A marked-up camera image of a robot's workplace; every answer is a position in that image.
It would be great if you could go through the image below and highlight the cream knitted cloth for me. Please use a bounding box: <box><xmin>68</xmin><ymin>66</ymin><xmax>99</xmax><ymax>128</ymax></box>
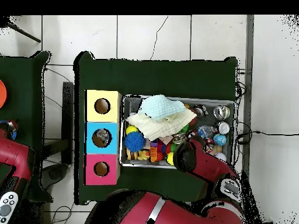
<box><xmin>126</xmin><ymin>108</ymin><xmax>198</xmax><ymax>142</ymax></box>

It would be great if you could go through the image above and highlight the mint knitted cloth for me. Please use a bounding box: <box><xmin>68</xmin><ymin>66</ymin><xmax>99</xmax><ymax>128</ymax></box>
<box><xmin>137</xmin><ymin>94</ymin><xmax>187</xmax><ymax>122</ymax></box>

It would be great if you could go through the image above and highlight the crushed red silver can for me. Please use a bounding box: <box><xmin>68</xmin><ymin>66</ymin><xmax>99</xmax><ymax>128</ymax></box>
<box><xmin>193</xmin><ymin>104</ymin><xmax>209</xmax><ymax>117</ymax></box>

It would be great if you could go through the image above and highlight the wooden box with three holes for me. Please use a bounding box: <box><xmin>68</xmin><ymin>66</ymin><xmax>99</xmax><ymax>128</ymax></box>
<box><xmin>83</xmin><ymin>89</ymin><xmax>122</xmax><ymax>186</ymax></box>

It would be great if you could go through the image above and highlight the large blue koosh ball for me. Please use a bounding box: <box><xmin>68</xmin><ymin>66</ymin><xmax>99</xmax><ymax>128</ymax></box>
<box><xmin>124</xmin><ymin>131</ymin><xmax>147</xmax><ymax>153</ymax></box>

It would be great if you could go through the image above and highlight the blue green globe ball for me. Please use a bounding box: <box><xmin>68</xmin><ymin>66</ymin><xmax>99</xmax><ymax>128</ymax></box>
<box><xmin>213</xmin><ymin>133</ymin><xmax>228</xmax><ymax>147</ymax></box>

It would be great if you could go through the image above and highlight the crushed black silver can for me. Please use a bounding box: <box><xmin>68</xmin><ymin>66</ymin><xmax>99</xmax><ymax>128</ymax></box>
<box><xmin>218</xmin><ymin>121</ymin><xmax>231</xmax><ymax>135</ymax></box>

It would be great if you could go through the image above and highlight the black upright panel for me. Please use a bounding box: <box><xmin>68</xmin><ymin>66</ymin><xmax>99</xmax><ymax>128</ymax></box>
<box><xmin>61</xmin><ymin>81</ymin><xmax>75</xmax><ymax>165</ymax></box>

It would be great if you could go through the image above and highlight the dark green side tablecloth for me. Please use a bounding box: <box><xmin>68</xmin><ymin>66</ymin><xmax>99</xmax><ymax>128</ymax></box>
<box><xmin>0</xmin><ymin>50</ymin><xmax>54</xmax><ymax>202</ymax></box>

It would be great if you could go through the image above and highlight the orange bowl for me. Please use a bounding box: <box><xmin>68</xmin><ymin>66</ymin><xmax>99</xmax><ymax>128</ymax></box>
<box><xmin>0</xmin><ymin>79</ymin><xmax>8</xmax><ymax>110</ymax></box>

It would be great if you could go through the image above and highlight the black tripod leg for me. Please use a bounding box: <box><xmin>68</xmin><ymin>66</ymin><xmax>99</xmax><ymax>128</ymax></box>
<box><xmin>6</xmin><ymin>22</ymin><xmax>41</xmax><ymax>43</ymax></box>

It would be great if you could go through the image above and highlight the wire mesh bin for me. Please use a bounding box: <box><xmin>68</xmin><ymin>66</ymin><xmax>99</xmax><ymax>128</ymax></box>
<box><xmin>119</xmin><ymin>94</ymin><xmax>237</xmax><ymax>170</ymax></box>

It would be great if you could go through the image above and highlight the black power cable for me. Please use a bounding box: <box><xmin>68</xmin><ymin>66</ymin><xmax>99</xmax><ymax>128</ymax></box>
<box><xmin>235</xmin><ymin>130</ymin><xmax>299</xmax><ymax>144</ymax></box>

